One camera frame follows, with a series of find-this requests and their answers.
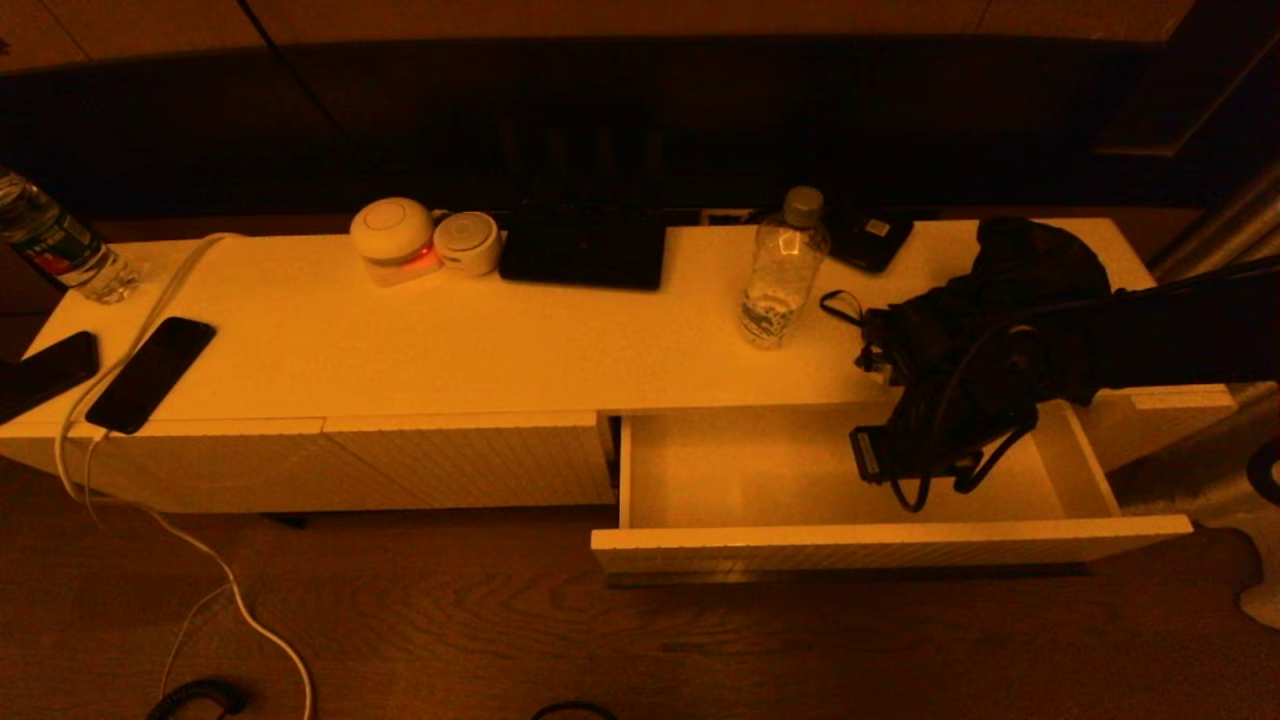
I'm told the small black adapter box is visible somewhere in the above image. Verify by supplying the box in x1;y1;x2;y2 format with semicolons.
827;208;914;274

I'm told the labelled plastic water bottle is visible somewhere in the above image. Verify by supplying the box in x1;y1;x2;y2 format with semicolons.
0;168;142;305

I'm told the long white low cabinet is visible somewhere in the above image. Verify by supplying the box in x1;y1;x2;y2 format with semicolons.
0;218;1239;516

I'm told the thick white charging cable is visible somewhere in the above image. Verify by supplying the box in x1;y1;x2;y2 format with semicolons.
54;231;315;720

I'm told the thin white cable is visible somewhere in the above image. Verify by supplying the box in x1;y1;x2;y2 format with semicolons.
84;434;239;703

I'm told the coiled black cable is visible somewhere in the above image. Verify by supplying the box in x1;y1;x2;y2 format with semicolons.
147;677;247;720

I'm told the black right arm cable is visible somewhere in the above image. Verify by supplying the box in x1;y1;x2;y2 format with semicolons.
888;298;1131;513

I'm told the black base cable with plug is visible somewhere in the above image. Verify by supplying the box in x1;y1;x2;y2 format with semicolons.
530;699;622;720

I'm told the clear bottle with grey cap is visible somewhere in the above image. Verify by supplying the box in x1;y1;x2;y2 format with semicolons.
737;184;831;350

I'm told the black umbrella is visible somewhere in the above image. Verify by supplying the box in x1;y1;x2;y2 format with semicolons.
819;216;1119;401

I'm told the pale pleated curtain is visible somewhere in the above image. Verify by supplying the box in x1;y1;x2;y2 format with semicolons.
1108;160;1280;631

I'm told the white ribbed cabinet door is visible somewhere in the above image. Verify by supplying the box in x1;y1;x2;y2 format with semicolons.
323;410;616;507
0;418;431;515

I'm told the white ribbed drawer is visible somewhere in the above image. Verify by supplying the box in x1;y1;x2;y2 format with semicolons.
589;400;1197;577

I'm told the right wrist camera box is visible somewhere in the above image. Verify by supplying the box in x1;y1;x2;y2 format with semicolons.
848;423;884;487

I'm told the black smartphone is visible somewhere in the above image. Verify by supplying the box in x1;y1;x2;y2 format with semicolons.
85;315;219;435
0;330;102;425

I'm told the thin black wall cable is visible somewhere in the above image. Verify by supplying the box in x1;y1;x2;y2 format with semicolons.
234;0;343;133

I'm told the large white round device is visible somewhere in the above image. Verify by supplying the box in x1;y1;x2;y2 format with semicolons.
349;196;444;289

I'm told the small white round speaker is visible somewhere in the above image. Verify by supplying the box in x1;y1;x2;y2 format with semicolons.
433;210;503;278

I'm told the flat black set-top box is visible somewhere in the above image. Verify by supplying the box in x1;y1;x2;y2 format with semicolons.
497;203;668;292

